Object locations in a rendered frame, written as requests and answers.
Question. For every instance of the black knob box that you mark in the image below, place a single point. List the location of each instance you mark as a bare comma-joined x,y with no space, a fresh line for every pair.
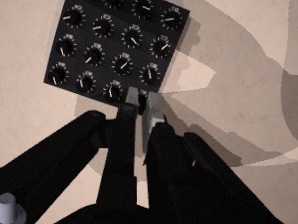
102,44

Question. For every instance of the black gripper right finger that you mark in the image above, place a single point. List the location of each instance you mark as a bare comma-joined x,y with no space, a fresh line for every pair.
169,181

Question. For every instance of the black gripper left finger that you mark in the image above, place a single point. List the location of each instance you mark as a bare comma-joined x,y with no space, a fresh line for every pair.
31,183

